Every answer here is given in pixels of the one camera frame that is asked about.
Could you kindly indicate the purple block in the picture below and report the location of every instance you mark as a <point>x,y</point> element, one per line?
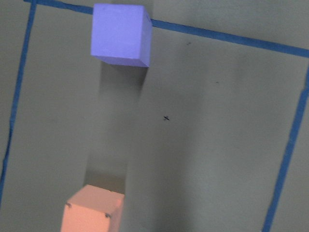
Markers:
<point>121,34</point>

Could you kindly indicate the orange block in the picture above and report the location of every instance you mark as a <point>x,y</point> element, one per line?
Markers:
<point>93,209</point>

